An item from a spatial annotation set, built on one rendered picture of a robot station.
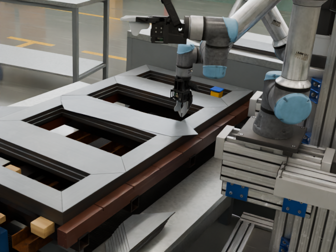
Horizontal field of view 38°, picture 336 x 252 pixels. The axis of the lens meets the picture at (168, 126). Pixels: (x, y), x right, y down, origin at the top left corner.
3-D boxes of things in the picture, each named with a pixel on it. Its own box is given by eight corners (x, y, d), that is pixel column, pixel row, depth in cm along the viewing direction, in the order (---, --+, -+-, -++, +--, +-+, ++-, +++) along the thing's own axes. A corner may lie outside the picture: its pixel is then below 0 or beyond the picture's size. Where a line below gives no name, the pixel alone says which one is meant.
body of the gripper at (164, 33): (148, 43, 150) (187, 45, 150) (150, 14, 147) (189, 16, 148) (148, 40, 157) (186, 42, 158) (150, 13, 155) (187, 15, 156)
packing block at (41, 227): (30, 232, 159) (30, 222, 158) (41, 225, 163) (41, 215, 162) (44, 239, 157) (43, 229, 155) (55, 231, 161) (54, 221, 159)
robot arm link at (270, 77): (288, 101, 185) (294, 67, 179) (298, 114, 173) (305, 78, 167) (257, 99, 184) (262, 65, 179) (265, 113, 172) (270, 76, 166)
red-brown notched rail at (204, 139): (57, 244, 156) (57, 228, 154) (253, 106, 284) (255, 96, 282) (66, 249, 154) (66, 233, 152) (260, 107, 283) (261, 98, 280)
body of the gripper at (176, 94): (169, 100, 229) (171, 76, 224) (178, 96, 236) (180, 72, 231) (183, 104, 225) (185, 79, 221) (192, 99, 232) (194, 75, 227)
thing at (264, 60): (127, 36, 318) (127, 30, 316) (174, 23, 365) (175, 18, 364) (326, 80, 257) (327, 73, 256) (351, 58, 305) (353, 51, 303)
